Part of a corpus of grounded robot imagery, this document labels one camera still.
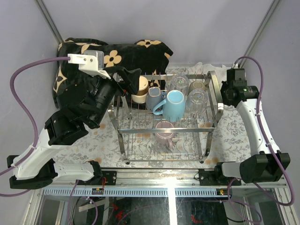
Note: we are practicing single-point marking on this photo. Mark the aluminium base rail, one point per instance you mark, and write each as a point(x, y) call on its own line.
point(146, 182)

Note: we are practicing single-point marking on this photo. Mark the left aluminium frame post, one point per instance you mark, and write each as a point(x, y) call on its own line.
point(49, 20)

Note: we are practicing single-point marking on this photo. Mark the aluminium frame post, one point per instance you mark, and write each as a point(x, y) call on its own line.
point(264, 23)
point(49, 20)

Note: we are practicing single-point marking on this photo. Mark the black floral plush blanket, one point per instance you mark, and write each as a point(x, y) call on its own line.
point(151, 56)

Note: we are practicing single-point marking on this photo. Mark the white crumpled cloth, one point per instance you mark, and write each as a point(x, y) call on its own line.
point(201, 68)

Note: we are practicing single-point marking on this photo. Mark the pink mug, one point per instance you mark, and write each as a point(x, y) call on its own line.
point(164, 137)

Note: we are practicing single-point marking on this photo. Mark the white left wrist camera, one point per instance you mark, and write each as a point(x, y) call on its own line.
point(90, 62)

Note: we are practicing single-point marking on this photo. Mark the grey textured coffee mug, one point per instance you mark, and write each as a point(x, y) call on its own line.
point(154, 96)

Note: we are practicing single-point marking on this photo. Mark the olive beige mug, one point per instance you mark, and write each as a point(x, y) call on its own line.
point(197, 85)

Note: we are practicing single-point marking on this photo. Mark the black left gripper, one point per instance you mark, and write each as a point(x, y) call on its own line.
point(130, 78)

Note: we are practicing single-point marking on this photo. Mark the clear glass tumbler front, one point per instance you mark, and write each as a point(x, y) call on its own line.
point(197, 102)

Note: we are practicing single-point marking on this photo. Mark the light blue mug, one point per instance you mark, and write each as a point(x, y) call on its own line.
point(172, 107)

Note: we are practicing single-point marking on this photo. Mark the clear glass tumbler rear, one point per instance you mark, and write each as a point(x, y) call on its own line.
point(179, 82)

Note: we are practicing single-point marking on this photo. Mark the right aluminium frame post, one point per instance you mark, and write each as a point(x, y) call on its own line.
point(264, 23)

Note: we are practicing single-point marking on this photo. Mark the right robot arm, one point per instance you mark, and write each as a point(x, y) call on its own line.
point(262, 166)

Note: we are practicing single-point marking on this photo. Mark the clear glass tumbler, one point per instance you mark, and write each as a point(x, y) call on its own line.
point(197, 102)
point(179, 82)

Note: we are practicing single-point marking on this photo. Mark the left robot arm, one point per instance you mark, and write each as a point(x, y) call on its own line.
point(36, 168)

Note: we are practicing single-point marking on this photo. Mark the floral patterned table mat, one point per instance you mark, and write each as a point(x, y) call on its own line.
point(229, 143)

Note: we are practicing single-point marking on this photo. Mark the stainless steel dish rack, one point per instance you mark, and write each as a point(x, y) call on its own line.
point(143, 136)

